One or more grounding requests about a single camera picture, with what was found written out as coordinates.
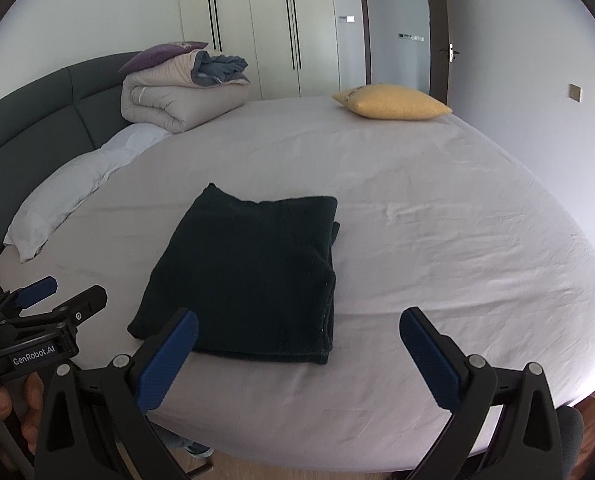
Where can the purple pillow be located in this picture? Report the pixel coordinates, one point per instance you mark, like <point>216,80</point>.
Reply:
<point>157,55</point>

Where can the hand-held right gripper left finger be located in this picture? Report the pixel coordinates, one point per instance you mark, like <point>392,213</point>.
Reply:
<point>170,355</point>

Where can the grey slipper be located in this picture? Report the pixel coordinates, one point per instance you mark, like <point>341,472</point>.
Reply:
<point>197,447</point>

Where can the bed with white sheet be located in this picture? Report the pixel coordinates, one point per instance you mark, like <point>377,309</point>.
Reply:
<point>427,210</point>

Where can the white wardrobe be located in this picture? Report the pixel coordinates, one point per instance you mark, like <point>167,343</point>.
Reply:
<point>257,20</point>

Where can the dark brown door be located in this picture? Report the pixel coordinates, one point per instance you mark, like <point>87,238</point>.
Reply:
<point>440,5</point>

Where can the blue grey blanket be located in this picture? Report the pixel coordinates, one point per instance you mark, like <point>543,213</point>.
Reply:
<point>220,67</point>

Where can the brass wall socket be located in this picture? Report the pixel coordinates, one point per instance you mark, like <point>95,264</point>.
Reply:
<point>575,92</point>

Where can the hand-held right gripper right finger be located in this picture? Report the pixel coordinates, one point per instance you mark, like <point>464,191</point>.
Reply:
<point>430,360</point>

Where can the dark green sweater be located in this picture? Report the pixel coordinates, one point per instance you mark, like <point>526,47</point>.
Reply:
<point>247,270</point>

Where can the white wall switch panel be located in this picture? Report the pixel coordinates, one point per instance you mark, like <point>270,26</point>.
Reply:
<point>348,19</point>

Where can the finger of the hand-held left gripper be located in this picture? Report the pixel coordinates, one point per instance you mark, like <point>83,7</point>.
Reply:
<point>35,292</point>
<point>85,302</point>

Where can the dark green headboard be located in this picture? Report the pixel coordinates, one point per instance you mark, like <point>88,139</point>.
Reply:
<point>32,120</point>

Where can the yellow pillow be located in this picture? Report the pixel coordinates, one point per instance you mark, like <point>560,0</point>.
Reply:
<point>395,102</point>

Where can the white pillow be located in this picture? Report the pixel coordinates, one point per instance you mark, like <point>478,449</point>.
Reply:
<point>57,200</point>
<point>137,140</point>

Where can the person's left hand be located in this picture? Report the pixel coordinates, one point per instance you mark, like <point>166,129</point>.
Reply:
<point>32,410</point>

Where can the folded beige duvet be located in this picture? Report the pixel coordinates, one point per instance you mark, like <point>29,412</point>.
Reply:
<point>172,102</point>

